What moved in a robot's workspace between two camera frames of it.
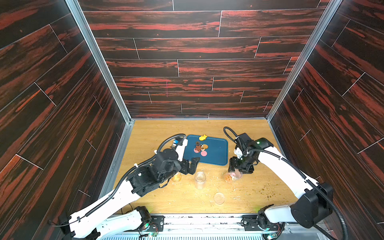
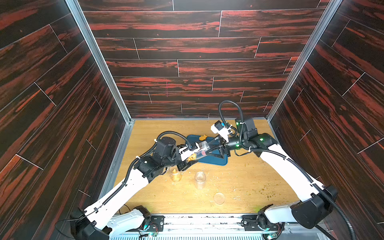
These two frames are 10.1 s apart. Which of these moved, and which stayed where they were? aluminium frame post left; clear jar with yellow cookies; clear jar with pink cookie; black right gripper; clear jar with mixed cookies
Moved: clear jar with pink cookie; black right gripper
Stayed: clear jar with mixed cookies; aluminium frame post left; clear jar with yellow cookies
